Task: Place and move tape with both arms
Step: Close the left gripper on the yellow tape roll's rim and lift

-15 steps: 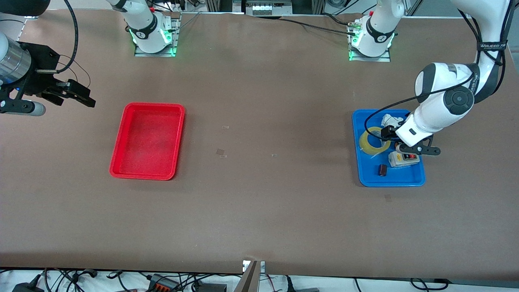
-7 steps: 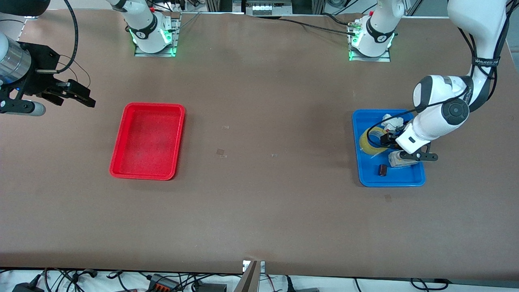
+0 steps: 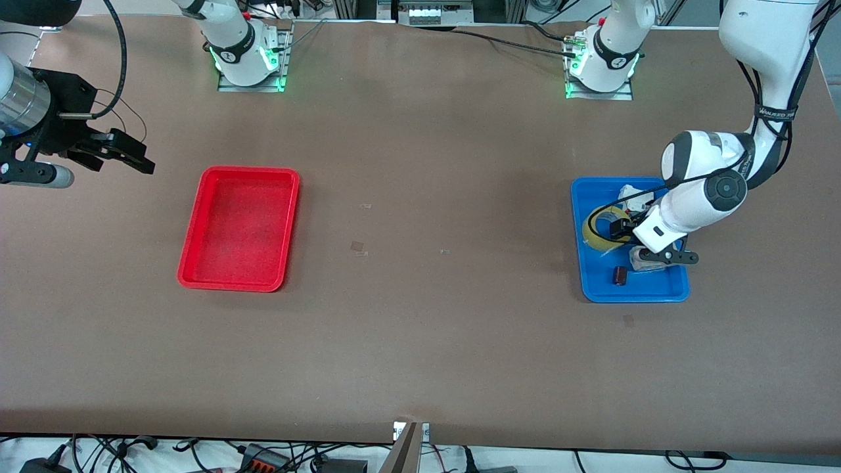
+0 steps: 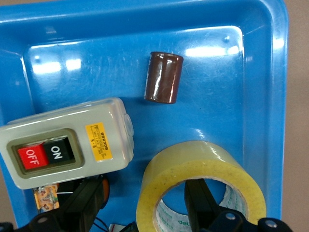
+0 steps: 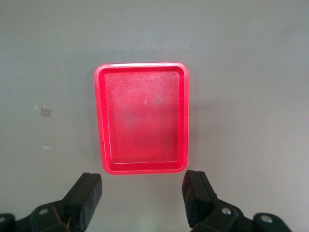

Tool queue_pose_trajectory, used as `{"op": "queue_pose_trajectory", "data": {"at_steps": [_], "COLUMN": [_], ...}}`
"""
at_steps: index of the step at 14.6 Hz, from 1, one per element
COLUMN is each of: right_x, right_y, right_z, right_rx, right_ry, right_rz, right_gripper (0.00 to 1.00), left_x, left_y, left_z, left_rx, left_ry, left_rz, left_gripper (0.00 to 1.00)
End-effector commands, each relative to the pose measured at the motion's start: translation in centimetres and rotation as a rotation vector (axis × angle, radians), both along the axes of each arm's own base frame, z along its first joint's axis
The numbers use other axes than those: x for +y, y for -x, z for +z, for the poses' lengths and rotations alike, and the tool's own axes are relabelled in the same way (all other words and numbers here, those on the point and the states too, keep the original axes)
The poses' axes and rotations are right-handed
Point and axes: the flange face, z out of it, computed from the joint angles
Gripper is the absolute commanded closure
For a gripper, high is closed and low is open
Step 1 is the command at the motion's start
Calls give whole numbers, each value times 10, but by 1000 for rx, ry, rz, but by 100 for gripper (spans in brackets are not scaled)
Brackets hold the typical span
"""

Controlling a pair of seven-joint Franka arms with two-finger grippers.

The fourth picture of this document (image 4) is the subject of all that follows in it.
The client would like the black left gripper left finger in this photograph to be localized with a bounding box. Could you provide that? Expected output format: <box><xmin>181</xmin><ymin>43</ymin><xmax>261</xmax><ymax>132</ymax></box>
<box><xmin>28</xmin><ymin>176</ymin><xmax>106</xmax><ymax>232</ymax></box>

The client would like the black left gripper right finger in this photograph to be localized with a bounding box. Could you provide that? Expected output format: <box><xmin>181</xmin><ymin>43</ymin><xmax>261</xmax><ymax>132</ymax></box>
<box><xmin>184</xmin><ymin>178</ymin><xmax>246</xmax><ymax>232</ymax></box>

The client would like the yellow packing tape roll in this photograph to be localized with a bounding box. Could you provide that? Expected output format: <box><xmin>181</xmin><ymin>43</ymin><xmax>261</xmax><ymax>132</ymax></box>
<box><xmin>136</xmin><ymin>141</ymin><xmax>267</xmax><ymax>232</ymax></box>

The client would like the small brown black part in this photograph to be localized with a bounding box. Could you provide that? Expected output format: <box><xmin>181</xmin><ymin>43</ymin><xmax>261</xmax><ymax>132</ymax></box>
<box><xmin>32</xmin><ymin>177</ymin><xmax>111</xmax><ymax>211</ymax></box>

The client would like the white circuit breaker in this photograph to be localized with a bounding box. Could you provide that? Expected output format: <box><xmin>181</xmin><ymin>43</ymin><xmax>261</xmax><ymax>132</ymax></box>
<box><xmin>108</xmin><ymin>221</ymin><xmax>138</xmax><ymax>232</ymax></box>

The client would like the small dark block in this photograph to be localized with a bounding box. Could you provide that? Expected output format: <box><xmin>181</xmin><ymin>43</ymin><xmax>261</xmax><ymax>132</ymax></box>
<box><xmin>144</xmin><ymin>51</ymin><xmax>184</xmax><ymax>105</ymax></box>

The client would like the blue plastic tray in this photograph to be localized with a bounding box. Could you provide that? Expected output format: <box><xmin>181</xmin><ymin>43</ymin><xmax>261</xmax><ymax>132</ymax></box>
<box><xmin>0</xmin><ymin>0</ymin><xmax>289</xmax><ymax>232</ymax></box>

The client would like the grey on-off switch box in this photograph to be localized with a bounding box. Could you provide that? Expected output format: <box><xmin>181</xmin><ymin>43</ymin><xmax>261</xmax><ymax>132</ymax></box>
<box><xmin>0</xmin><ymin>97</ymin><xmax>135</xmax><ymax>190</ymax></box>

